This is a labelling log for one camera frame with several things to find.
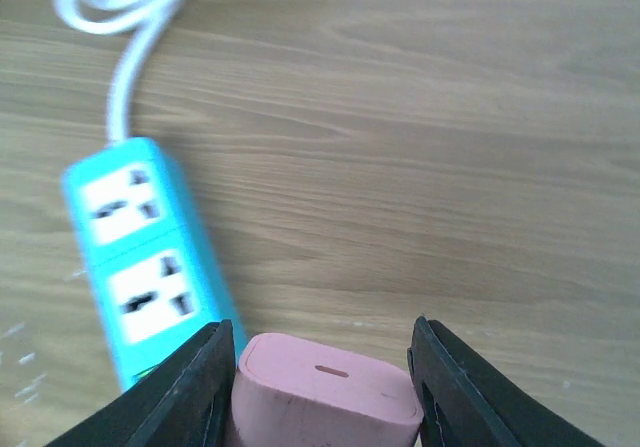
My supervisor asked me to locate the pink charger plug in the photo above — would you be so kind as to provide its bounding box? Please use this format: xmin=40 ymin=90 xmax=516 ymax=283
xmin=224 ymin=333 xmax=423 ymax=447

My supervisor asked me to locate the teal power strip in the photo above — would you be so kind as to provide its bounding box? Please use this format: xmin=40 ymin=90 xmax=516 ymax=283
xmin=62 ymin=137 xmax=249 ymax=390

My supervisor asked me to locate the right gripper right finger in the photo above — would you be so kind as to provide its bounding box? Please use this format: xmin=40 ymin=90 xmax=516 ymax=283
xmin=407 ymin=316 xmax=602 ymax=447

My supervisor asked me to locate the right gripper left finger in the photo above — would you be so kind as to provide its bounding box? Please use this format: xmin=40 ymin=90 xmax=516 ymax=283
xmin=48 ymin=320 xmax=236 ymax=447

